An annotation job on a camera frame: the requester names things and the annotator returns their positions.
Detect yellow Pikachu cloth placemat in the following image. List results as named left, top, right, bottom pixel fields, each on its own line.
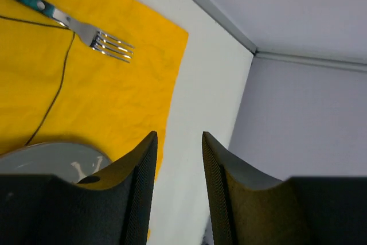
left=1, top=0, right=188, bottom=172

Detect fork with green handle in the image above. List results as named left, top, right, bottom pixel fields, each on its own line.
left=15, top=0, right=135, bottom=63

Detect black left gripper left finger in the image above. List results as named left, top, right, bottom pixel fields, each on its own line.
left=1, top=131, right=158, bottom=244

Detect grey reindeer plate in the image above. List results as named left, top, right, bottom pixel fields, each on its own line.
left=1, top=142, right=112, bottom=183

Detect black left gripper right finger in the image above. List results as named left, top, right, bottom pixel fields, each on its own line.
left=202, top=132, right=366, bottom=244

